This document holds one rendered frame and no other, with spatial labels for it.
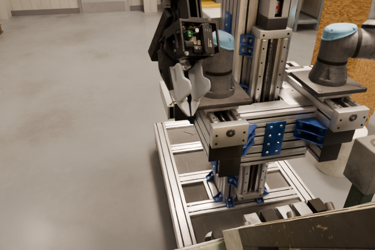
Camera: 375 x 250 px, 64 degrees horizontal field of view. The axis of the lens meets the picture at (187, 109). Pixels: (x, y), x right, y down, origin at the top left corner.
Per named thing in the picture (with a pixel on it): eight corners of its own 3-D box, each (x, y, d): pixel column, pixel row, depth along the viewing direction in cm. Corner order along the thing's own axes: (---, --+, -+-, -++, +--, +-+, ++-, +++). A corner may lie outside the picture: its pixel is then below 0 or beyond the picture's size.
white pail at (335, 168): (339, 151, 251) (354, 102, 228) (364, 175, 226) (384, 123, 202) (304, 156, 246) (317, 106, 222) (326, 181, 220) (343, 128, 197)
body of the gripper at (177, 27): (181, 56, 46) (173, -21, 46) (159, 67, 53) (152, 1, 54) (222, 56, 49) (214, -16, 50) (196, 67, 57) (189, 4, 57)
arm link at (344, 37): (315, 51, 129) (322, 19, 122) (349, 53, 127) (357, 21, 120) (318, 61, 119) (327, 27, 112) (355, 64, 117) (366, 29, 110)
